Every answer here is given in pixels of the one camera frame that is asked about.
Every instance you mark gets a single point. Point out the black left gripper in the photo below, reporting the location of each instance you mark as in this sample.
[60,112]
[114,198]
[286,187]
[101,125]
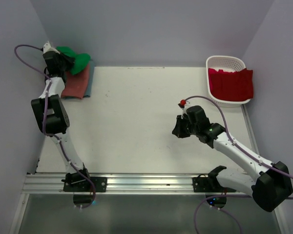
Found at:
[70,61]

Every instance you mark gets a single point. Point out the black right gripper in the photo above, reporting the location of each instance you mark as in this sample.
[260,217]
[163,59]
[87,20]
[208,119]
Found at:
[177,130]

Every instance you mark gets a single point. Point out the green t-shirt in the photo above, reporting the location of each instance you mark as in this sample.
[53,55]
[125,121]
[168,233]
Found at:
[80,60]

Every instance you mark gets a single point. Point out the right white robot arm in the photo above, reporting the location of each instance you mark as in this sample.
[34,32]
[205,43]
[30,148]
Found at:
[264,181]

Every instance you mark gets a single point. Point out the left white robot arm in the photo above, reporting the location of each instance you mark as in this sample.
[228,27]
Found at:
[52,118]

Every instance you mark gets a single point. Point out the folded salmon pink t-shirt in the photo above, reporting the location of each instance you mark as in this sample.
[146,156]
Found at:
[76,85]

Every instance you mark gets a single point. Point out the folded light blue t-shirt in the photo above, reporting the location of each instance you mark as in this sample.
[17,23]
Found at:
[89,87]

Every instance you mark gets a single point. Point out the red t-shirt in basket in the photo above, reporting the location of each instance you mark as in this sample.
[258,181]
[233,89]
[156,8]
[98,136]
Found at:
[231,86]

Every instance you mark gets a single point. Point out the white perforated laundry basket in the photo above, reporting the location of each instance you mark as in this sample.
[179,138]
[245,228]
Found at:
[228,64]

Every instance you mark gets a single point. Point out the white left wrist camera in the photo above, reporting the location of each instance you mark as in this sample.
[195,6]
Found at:
[49,48]

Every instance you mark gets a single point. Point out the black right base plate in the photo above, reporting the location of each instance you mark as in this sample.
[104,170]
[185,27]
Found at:
[205,183]

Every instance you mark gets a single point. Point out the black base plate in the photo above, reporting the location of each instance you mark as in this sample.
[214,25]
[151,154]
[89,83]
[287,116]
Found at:
[97,184]
[205,183]

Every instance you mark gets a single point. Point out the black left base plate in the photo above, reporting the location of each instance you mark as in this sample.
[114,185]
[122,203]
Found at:
[97,184]

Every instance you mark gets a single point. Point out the aluminium mounting rail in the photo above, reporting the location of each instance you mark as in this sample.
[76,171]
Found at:
[125,184]

